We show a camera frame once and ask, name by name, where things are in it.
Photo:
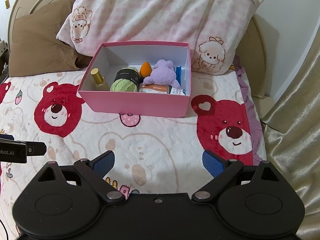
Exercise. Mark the purple bed sheet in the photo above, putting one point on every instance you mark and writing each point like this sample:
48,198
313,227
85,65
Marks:
255,120

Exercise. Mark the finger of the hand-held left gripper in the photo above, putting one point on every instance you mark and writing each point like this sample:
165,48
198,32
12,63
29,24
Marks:
6,138
36,148

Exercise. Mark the purple plush toy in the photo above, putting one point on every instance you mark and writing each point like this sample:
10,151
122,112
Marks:
162,75

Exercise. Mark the foundation bottle with gold cap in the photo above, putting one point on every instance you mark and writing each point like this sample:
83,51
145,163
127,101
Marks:
98,81

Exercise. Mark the orange makeup sponge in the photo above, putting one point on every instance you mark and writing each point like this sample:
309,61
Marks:
145,70

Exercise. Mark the clear box with orange label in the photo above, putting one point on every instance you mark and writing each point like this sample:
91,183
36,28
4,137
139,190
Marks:
153,89

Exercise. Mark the brown pillow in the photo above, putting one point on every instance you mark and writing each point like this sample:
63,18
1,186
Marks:
37,45

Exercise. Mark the gold curtain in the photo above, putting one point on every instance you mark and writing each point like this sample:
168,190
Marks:
295,130

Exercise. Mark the bear printed blanket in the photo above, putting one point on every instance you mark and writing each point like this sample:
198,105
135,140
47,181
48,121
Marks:
150,140

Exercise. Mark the pink puppy print pillow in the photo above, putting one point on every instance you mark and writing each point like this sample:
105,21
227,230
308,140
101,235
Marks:
162,12

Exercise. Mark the blue wet wipes packet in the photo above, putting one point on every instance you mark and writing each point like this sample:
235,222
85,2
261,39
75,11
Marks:
179,73

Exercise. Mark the small white tissue packet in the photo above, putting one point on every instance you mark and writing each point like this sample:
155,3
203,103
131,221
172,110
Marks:
178,91

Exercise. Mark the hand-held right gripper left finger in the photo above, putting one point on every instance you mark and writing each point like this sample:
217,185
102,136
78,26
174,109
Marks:
105,163

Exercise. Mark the yellow wall sticker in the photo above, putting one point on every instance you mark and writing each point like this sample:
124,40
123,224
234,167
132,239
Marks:
7,4

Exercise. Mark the green yarn ball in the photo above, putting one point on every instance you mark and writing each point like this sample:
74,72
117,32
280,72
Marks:
123,86

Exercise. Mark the pink cardboard box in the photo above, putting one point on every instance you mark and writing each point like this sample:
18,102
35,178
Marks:
135,103

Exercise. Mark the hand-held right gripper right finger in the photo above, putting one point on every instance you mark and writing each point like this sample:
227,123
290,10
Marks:
212,163

